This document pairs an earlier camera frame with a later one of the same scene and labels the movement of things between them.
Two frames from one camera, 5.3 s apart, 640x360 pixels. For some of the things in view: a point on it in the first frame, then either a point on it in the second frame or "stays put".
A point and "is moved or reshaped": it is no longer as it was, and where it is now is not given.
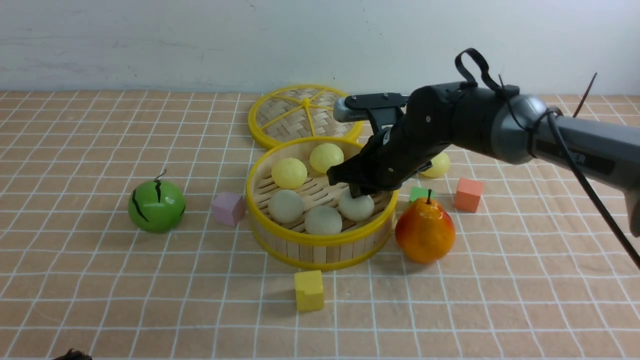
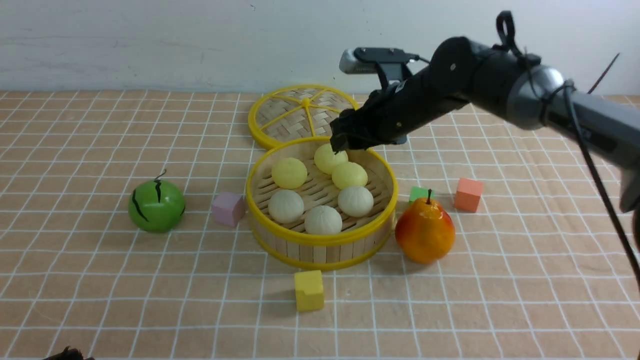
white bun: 285,206 stays put
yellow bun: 440,165 is moved or reshaped
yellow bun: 324,156 stays put
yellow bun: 289,173 stays put
